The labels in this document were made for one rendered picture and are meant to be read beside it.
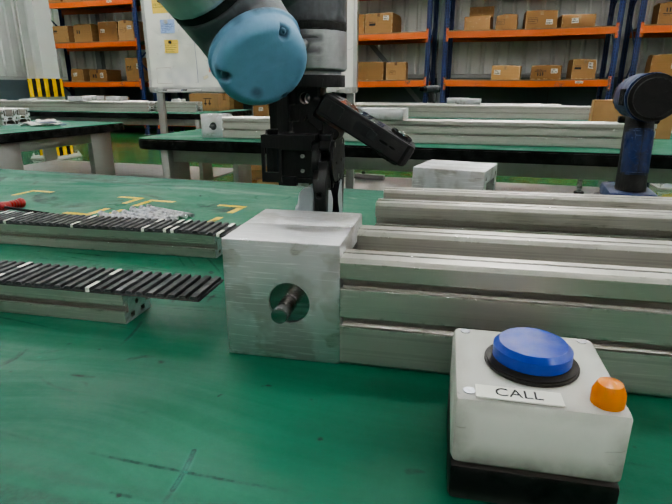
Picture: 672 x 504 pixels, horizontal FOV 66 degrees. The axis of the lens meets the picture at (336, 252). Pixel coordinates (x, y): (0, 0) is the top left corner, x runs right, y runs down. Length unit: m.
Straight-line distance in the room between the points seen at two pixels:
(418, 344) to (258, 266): 0.13
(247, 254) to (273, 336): 0.07
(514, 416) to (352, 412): 0.12
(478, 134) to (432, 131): 0.17
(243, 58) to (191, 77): 3.42
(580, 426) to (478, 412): 0.05
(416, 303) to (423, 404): 0.07
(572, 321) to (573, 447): 0.12
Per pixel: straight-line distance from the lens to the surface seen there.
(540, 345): 0.29
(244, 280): 0.39
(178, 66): 3.88
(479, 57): 10.92
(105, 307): 0.51
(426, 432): 0.34
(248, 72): 0.42
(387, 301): 0.37
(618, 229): 0.58
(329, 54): 0.57
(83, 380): 0.42
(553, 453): 0.28
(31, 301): 0.56
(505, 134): 2.01
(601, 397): 0.27
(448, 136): 2.00
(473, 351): 0.30
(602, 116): 2.51
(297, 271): 0.38
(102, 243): 0.73
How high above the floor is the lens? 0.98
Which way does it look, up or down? 18 degrees down
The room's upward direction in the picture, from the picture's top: straight up
